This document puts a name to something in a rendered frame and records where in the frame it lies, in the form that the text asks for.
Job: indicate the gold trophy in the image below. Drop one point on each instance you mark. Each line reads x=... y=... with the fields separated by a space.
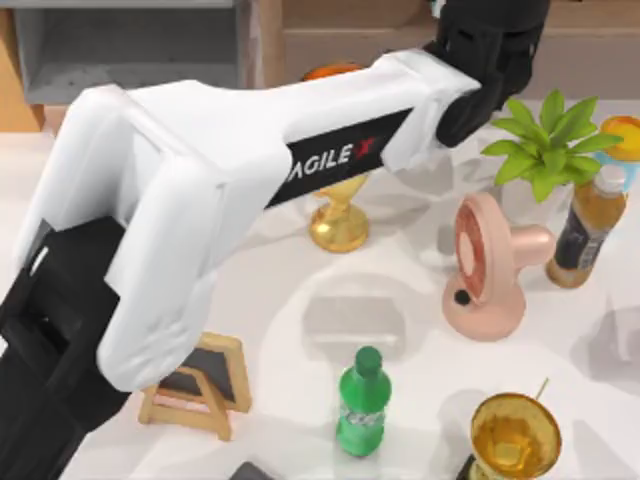
x=340 y=225

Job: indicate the brown tea bottle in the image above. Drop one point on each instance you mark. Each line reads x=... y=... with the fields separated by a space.
x=585 y=235

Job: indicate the wooden cupboard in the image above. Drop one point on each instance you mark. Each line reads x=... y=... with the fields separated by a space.
x=360 y=30
x=15 y=75

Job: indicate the pale grey rounded box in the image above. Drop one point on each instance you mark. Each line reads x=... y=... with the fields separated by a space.
x=436 y=4

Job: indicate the wooden framed blackboard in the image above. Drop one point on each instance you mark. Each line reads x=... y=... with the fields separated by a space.
x=215 y=385

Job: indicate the grey cabinet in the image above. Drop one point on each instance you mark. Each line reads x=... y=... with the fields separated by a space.
x=135 y=45

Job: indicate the green bottle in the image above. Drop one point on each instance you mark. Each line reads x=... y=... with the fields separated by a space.
x=362 y=405

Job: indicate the green potted plant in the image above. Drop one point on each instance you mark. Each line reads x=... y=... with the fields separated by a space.
x=542 y=140

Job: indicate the dark flat object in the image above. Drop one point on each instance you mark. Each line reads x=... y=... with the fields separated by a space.
x=252 y=472

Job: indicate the orange round object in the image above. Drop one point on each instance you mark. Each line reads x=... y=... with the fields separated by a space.
x=327 y=72

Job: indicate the pink desk fan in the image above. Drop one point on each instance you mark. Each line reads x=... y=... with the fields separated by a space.
x=487 y=290

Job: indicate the wide gold trophy cup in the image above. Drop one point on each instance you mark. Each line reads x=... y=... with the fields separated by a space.
x=515 y=435

